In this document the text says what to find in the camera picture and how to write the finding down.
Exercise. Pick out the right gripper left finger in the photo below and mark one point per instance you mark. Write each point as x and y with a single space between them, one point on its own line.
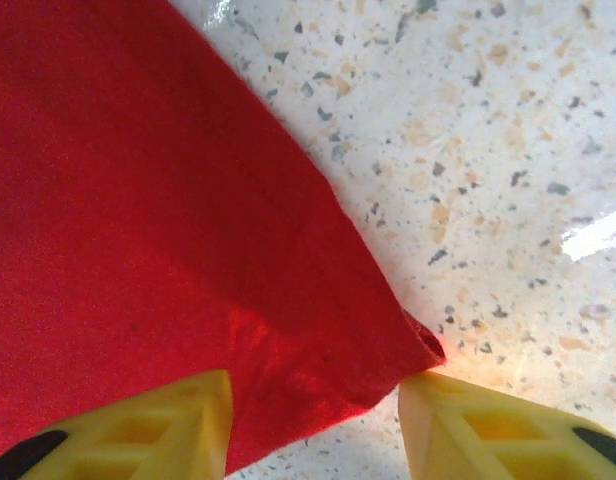
138 440

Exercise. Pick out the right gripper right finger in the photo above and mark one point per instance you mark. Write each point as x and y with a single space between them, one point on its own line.
498 440

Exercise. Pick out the red t-shirt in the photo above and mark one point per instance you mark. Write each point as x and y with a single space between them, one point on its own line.
138 200

